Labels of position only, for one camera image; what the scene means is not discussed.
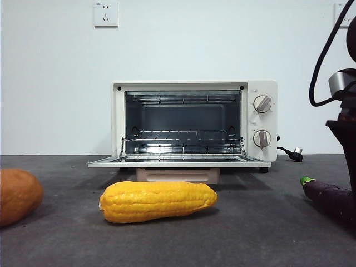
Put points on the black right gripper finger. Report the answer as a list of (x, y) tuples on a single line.
[(347, 144)]

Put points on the purple eggplant with green stem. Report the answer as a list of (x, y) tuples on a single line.
[(325, 198)]

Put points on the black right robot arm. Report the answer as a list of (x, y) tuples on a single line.
[(352, 44)]

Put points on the white Toshiba toaster oven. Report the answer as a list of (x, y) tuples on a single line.
[(267, 155)]

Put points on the oven knob with upright pointer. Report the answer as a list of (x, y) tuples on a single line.
[(262, 138)]

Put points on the oven knob with angled pointer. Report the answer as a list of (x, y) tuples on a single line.
[(262, 104)]

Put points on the yellow corn cob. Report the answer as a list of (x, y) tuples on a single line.
[(158, 201)]

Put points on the orange-brown potato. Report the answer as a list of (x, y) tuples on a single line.
[(18, 194)]

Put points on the white wall socket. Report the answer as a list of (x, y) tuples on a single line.
[(352, 11), (106, 15)]

